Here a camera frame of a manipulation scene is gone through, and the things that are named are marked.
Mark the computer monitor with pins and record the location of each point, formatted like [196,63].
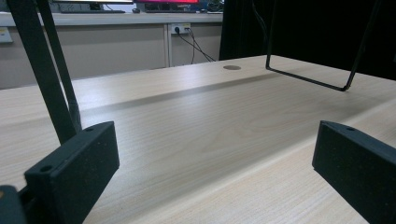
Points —
[93,1]

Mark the thin black stand pole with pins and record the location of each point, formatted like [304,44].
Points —
[60,68]

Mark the monitor with red screen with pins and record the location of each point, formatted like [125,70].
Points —
[168,1]

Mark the black computer mouse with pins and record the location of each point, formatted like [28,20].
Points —
[136,10]

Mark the black curtain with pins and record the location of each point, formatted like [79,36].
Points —
[311,34]

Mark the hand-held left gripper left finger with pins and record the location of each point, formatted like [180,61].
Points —
[74,168]

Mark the white counter with cabinets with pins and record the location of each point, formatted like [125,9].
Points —
[118,46]

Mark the black keyboard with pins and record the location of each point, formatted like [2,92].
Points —
[93,11]

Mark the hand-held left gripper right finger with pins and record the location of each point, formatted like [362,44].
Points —
[358,165]

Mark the thick black stand bar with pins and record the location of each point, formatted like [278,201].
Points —
[42,74]

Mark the white wall socket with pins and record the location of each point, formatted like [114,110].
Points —
[182,26]

